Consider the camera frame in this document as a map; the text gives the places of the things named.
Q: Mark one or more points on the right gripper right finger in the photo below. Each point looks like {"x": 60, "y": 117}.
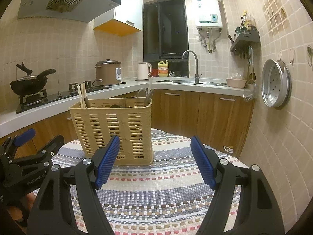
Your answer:
{"x": 258, "y": 210}

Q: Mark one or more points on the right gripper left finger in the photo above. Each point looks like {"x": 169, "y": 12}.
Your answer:
{"x": 52, "y": 212}

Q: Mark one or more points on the wooden chopstick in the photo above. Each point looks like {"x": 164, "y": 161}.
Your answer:
{"x": 80, "y": 96}
{"x": 83, "y": 91}

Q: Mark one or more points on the hanging ladle utensils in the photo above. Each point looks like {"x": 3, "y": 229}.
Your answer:
{"x": 250, "y": 87}

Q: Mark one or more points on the white countertop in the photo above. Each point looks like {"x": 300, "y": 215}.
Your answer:
{"x": 11, "y": 122}

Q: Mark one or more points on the black gas stove top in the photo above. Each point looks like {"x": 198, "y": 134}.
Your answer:
{"x": 42, "y": 98}

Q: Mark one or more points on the striped woven table mat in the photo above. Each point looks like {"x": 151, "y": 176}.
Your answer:
{"x": 167, "y": 197}

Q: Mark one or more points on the black wok with lid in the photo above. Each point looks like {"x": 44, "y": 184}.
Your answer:
{"x": 30, "y": 84}

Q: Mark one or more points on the beige plastic utensil basket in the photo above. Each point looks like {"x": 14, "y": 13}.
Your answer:
{"x": 127, "y": 118}

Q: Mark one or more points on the wooden base cabinets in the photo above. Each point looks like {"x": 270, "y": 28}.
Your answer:
{"x": 218, "y": 120}

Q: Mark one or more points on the round metal steamer tray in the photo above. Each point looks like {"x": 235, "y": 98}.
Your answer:
{"x": 276, "y": 84}

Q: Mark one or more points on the beige bowl on counter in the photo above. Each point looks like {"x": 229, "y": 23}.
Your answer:
{"x": 236, "y": 83}

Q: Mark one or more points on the brown rice cooker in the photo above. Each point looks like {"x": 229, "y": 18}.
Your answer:
{"x": 108, "y": 72}

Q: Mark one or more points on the steel sink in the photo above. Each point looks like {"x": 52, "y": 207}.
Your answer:
{"x": 207, "y": 83}

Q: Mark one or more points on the metal scissors in basket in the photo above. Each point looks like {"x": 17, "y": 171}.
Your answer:
{"x": 142, "y": 94}

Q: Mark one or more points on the white electric kettle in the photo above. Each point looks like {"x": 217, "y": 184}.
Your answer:
{"x": 144, "y": 71}

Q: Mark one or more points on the yellow detergent bottle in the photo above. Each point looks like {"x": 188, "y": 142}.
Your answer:
{"x": 163, "y": 68}

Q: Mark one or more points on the grey range hood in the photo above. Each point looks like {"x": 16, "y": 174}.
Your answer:
{"x": 78, "y": 10}

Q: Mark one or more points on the white gas water heater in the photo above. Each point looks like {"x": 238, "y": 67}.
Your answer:
{"x": 207, "y": 14}

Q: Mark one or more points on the dark window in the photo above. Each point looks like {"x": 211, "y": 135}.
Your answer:
{"x": 165, "y": 35}

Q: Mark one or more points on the white spoon handle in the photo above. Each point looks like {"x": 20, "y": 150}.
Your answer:
{"x": 150, "y": 85}

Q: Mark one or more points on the metal wall hook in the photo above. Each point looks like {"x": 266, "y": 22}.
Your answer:
{"x": 310, "y": 55}

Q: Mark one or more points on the black wall spice shelf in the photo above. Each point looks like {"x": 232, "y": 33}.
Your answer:
{"x": 243, "y": 42}

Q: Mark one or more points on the white orange wall cabinet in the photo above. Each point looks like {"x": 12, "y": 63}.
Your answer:
{"x": 125, "y": 19}

